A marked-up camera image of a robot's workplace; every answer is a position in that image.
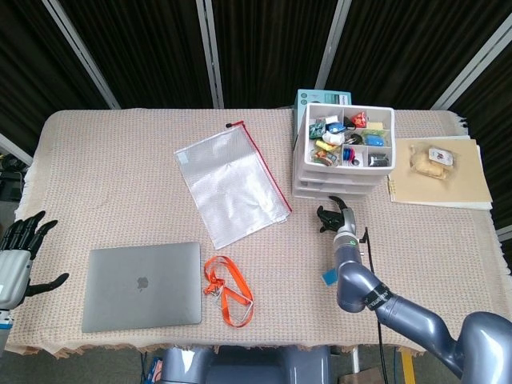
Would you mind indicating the white table leg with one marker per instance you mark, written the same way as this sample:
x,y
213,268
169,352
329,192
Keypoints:
x,y
355,360

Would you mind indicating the teal cardboard box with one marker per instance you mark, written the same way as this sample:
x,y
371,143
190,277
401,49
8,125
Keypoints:
x,y
320,98

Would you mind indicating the grey partition post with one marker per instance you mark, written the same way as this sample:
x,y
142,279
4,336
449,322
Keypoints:
x,y
334,40
210,52
80,52
16,150
472,60

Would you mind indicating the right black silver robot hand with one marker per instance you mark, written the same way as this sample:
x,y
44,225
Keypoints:
x,y
347,222

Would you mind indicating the silver closed laptop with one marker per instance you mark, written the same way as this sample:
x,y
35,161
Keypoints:
x,y
140,286

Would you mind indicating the white crumpled packet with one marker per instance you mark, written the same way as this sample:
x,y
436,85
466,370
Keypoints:
x,y
333,138

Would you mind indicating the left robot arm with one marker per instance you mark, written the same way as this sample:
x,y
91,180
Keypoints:
x,y
3,332

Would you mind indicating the beige woven tablecloth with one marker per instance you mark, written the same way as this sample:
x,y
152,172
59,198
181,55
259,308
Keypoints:
x,y
120,180

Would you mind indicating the white drawer organizer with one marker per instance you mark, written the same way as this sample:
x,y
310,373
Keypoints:
x,y
340,174

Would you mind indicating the red foil packet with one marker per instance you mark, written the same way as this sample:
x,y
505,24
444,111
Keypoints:
x,y
359,120

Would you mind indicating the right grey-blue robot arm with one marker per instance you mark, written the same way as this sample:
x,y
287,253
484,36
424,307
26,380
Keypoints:
x,y
408,314

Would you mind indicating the black charger block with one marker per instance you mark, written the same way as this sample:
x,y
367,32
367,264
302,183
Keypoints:
x,y
378,160

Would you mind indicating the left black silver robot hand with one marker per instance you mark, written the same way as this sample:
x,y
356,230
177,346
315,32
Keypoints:
x,y
14,276

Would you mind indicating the clear plastic container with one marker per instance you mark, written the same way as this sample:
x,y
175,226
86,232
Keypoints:
x,y
320,194

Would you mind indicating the clear mesh red-zipper pouch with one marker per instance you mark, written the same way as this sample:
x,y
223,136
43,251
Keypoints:
x,y
232,188

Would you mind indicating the grey-blue robot torso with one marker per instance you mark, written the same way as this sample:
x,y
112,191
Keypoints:
x,y
240,366

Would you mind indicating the orange green snack packets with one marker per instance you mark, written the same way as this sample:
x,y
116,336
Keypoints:
x,y
324,158

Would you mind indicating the green patterned packet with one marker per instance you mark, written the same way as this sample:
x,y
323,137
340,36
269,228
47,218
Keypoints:
x,y
317,130

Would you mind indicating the yellow packet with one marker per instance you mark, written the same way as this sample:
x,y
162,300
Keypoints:
x,y
326,145

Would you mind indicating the beige paper folder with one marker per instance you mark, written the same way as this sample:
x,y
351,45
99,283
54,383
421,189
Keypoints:
x,y
440,192

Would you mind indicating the small blue square pad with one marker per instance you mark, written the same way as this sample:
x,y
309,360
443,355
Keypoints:
x,y
329,278

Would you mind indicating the blue foil packet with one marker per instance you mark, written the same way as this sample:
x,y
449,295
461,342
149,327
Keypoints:
x,y
335,128

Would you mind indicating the clear bag of snacks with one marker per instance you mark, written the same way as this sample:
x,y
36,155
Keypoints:
x,y
430,166

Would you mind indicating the blue and red discs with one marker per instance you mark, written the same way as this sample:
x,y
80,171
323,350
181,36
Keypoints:
x,y
349,153

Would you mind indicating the blue orange floor packet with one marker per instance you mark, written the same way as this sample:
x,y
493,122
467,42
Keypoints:
x,y
155,368

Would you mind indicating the brown cardboard box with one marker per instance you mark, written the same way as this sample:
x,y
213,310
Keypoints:
x,y
360,377

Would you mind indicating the yellow sticky note pad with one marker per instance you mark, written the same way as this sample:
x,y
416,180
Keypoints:
x,y
376,125

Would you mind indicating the black key fob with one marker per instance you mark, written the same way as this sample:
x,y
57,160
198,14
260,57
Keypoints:
x,y
353,139

